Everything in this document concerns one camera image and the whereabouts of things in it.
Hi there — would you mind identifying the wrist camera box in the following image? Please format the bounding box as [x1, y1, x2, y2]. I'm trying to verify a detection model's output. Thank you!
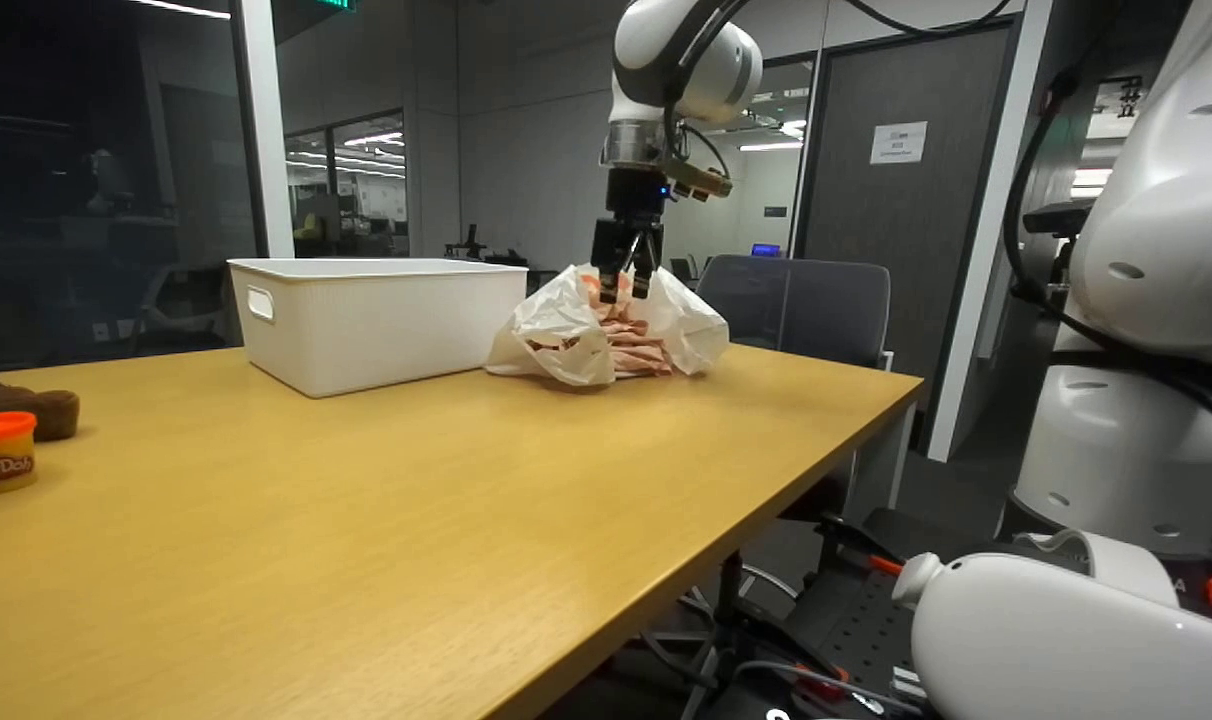
[662, 158, 731, 199]

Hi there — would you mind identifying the white plastic storage bin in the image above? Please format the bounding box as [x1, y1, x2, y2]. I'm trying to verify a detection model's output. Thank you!
[226, 256, 527, 396]

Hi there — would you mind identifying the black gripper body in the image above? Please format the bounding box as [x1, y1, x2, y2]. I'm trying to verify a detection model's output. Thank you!
[591, 169, 662, 277]

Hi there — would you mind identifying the white plastic bag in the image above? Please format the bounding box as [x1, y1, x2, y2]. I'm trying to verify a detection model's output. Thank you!
[483, 264, 728, 387]

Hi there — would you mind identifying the white foreground robot link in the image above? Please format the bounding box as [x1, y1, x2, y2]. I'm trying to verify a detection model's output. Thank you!
[891, 552, 1212, 720]

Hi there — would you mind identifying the grey office chair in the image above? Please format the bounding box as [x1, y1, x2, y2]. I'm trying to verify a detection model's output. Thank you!
[699, 256, 891, 370]

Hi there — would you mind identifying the light pink shirt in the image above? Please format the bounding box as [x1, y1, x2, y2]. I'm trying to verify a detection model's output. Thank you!
[580, 267, 672, 376]

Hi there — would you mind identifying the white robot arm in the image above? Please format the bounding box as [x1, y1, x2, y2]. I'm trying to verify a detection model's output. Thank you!
[591, 0, 763, 303]

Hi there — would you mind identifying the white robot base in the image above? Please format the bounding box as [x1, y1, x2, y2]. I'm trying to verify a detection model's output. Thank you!
[1012, 0, 1212, 559]

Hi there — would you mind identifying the paper sign on door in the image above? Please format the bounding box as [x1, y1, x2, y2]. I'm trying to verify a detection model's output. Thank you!
[866, 121, 929, 165]

